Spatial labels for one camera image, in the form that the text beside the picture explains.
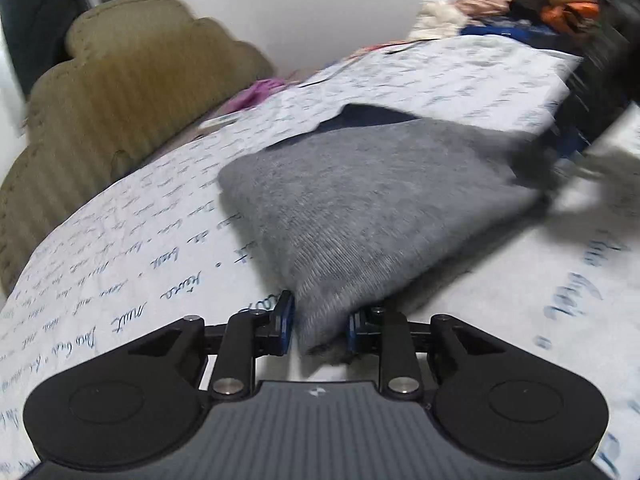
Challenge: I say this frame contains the pink cloth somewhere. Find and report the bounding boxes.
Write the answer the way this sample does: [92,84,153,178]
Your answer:
[457,0,518,17]

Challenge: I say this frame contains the orange cloth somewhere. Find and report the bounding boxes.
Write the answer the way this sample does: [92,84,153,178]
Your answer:
[537,2,601,35]

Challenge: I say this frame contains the blue cloth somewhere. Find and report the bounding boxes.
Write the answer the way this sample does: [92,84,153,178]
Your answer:
[460,19,586,53]

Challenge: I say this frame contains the purple cloth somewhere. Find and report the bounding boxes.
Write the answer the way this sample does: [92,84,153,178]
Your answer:
[222,78,286,113]

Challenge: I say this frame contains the tan upholstered headboard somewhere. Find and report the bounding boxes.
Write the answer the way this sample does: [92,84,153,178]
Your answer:
[0,0,276,301]

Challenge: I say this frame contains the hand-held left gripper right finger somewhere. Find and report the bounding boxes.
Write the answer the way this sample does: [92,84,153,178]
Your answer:
[347,308,507,402]

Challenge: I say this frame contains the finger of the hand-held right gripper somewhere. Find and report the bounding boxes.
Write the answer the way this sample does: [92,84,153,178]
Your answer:
[507,127,608,213]

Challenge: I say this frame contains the grey knit sweater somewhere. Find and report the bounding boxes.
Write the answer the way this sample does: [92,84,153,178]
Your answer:
[218,117,556,363]

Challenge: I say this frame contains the cream cloth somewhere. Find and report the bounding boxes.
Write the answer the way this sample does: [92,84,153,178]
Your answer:
[407,0,471,41]

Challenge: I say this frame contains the dark window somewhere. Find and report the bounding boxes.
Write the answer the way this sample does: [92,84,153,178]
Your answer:
[0,0,103,97]

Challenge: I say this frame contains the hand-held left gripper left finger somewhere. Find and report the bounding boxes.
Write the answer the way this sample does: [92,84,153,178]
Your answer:
[125,290,296,402]

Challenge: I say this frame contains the small white flat object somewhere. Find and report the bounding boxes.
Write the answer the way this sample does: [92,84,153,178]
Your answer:
[199,113,241,131]

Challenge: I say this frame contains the dark navy garment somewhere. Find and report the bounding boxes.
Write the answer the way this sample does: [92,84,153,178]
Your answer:
[320,103,423,132]

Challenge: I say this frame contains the white script-printed bed sheet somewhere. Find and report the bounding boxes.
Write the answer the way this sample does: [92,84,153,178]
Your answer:
[0,35,640,480]

